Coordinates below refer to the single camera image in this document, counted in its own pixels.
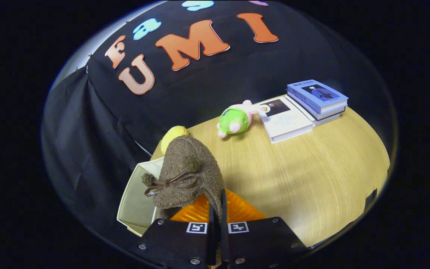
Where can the blue cover book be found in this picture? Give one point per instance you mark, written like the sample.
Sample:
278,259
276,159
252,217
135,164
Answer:
315,93

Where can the pale grey thin book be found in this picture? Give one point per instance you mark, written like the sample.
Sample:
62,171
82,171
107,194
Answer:
327,120

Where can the white book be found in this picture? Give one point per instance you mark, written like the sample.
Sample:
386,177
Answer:
286,119

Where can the grey fabric storage box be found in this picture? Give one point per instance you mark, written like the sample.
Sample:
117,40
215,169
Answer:
136,205

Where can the yellow round plush toy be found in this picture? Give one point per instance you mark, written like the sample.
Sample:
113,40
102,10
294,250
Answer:
174,133

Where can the black backdrop cloth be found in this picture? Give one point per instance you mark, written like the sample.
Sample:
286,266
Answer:
230,82

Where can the plain black side cloth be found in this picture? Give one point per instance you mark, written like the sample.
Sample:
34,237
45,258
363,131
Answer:
88,149

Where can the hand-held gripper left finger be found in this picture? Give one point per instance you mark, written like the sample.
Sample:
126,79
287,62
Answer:
212,243

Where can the green and pink plush toy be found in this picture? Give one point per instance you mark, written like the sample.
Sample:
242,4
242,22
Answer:
235,119

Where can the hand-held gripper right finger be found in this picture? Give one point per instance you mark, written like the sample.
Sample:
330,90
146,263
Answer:
224,243

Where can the dark blue thin book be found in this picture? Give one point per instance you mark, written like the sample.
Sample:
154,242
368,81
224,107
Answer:
330,113

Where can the brown fuzzy shoe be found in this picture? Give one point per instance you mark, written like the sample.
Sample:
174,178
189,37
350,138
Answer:
189,160

